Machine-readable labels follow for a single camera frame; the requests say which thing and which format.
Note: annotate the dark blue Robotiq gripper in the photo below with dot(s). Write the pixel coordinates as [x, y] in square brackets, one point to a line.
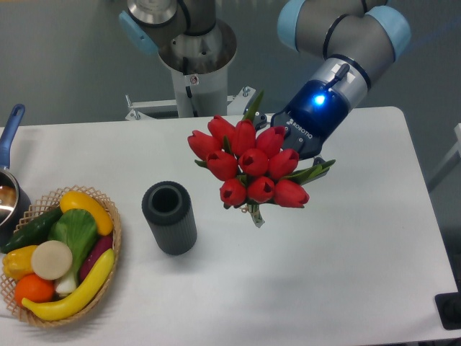
[312, 115]

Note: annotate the red tulip bouquet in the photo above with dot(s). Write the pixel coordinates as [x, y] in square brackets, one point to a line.
[253, 166]

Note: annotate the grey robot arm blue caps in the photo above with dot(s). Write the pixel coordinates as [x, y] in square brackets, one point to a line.
[357, 40]

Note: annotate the dark grey ribbed vase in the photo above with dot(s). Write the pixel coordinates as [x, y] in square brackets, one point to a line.
[167, 208]

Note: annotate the purple sweet potato toy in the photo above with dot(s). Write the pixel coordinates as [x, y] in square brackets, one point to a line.
[102, 245]

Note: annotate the yellow squash toy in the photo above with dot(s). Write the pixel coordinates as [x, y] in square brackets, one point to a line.
[80, 200]

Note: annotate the black box at table edge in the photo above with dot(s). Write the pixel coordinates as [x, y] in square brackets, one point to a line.
[448, 306]

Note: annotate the green leafy bok choy toy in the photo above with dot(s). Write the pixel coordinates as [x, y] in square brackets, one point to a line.
[77, 229]

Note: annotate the woven wicker basket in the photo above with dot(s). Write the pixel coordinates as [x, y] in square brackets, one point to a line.
[49, 202]

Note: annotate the beige round disc toy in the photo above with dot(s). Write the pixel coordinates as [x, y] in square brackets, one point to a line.
[51, 260]

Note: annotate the green cucumber toy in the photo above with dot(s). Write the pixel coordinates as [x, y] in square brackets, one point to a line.
[34, 232]

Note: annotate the yellow plastic banana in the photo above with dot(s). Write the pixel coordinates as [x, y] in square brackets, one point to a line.
[81, 297]

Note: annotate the orange fruit toy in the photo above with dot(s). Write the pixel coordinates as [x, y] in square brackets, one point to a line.
[34, 288]

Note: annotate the yellow bell pepper toy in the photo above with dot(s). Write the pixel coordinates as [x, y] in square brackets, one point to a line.
[18, 263]

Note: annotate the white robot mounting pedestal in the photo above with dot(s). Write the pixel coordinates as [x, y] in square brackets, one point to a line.
[199, 73]

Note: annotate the white frame at right edge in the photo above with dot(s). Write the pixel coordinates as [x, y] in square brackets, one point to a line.
[449, 161]

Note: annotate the blue handled saucepan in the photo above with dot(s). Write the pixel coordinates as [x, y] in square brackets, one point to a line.
[14, 200]

